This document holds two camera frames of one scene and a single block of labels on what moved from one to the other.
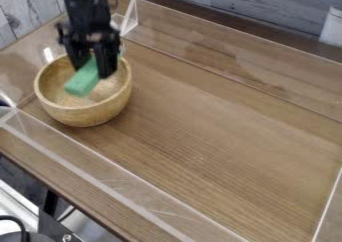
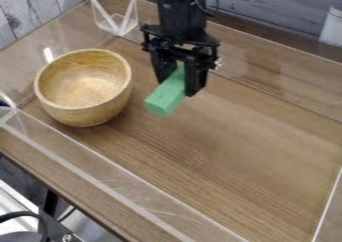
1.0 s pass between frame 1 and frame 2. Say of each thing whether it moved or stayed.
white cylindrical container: stayed
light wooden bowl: stayed
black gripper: moved
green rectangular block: moved
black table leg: stayed
